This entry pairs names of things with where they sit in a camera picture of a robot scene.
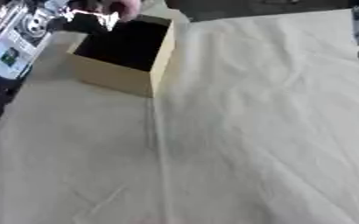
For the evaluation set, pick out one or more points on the tan cardboard box black inside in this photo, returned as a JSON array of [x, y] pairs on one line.
[[117, 74]]

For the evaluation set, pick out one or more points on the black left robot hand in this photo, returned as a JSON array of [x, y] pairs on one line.
[[88, 20]]

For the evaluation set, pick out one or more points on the silver frame left robot arm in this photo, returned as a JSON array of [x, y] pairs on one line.
[[14, 43]]

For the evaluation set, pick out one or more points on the pink rounded toy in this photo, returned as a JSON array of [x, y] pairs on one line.
[[128, 8]]

